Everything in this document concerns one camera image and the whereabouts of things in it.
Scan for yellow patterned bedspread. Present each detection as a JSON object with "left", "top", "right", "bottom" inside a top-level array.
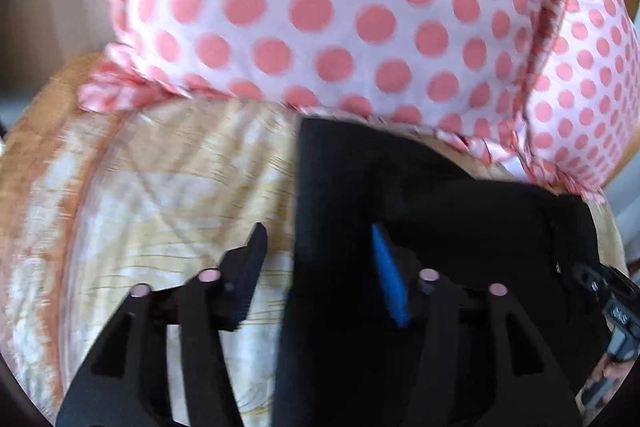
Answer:
[{"left": 0, "top": 52, "right": 632, "bottom": 427}]

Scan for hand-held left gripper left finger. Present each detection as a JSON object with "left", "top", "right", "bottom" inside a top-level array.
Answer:
[{"left": 55, "top": 222, "right": 271, "bottom": 427}]

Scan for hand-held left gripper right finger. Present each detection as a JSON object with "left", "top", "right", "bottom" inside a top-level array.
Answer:
[{"left": 370, "top": 223, "right": 585, "bottom": 427}]

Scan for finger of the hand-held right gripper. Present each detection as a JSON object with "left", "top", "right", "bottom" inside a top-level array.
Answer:
[{"left": 572, "top": 261, "right": 612, "bottom": 298}]

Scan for black pants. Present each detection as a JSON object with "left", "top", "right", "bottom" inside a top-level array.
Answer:
[{"left": 272, "top": 116, "right": 615, "bottom": 427}]

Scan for pink polka dot pillow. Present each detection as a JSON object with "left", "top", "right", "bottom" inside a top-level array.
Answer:
[
  {"left": 462, "top": 0, "right": 640, "bottom": 202},
  {"left": 80, "top": 0, "right": 573, "bottom": 148}
]

